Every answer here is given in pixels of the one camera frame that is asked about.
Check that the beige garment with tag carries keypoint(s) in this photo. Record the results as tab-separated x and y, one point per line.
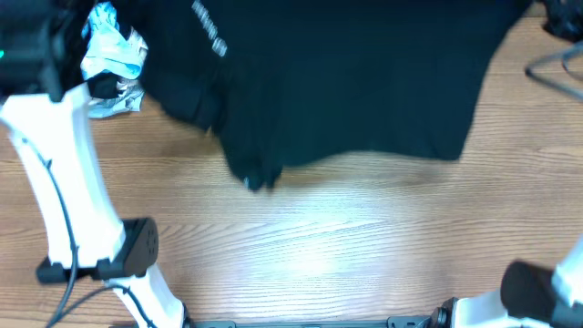
130	92

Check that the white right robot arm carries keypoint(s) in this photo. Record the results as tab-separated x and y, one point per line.
529	295

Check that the light blue printed t-shirt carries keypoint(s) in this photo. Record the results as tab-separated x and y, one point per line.
108	50

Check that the black t-shirt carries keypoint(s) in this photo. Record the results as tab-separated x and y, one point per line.
285	83

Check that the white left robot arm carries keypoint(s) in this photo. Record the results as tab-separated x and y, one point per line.
44	104

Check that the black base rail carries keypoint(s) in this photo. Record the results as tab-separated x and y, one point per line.
309	323

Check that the black garment in pile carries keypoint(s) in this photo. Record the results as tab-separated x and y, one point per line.
103	86

